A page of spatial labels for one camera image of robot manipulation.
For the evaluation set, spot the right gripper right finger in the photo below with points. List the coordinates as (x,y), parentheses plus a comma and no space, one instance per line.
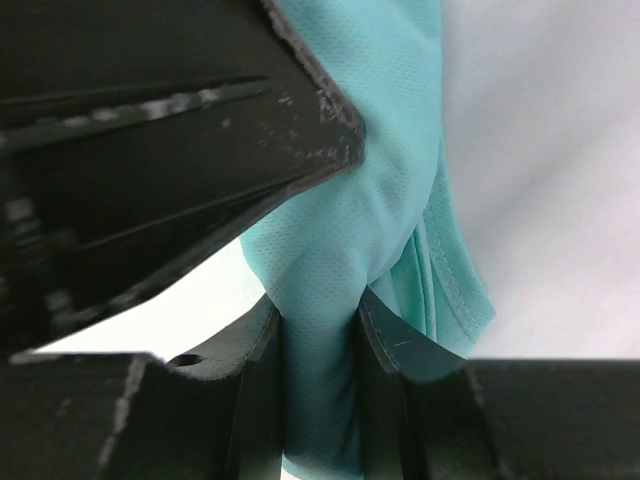
(426,413)

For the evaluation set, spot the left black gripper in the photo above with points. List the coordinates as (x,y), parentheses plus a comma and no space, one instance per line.
(138,138)

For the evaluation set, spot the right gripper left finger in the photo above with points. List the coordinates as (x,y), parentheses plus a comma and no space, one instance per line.
(214,412)

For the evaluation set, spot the teal t shirt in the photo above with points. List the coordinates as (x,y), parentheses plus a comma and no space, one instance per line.
(389,225)

